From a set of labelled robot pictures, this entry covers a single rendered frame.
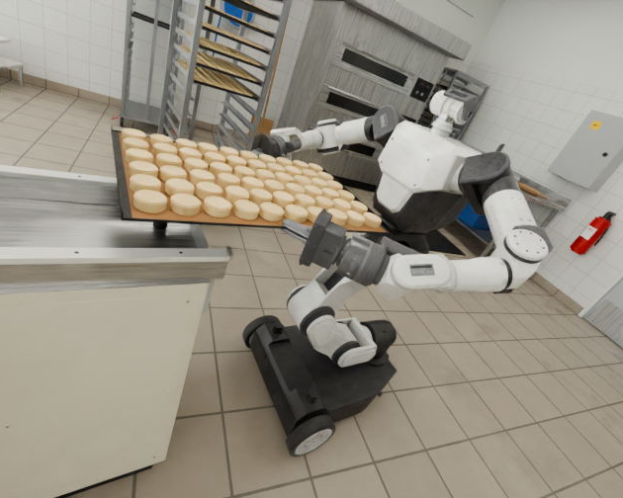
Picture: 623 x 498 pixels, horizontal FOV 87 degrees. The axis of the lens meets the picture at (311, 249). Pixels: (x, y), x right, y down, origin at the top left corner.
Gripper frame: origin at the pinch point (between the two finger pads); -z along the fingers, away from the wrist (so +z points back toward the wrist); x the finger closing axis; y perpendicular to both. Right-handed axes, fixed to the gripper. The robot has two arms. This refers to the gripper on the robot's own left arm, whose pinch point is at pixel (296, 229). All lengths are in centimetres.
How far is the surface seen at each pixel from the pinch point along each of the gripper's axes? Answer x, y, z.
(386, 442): -100, -43, 66
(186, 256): -9.9, 10.7, -16.6
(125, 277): -14.5, 18.0, -23.6
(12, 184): -13, 11, -57
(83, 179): -9.9, 2.2, -48.8
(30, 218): -16, 14, -49
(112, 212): -15.9, 0.9, -42.2
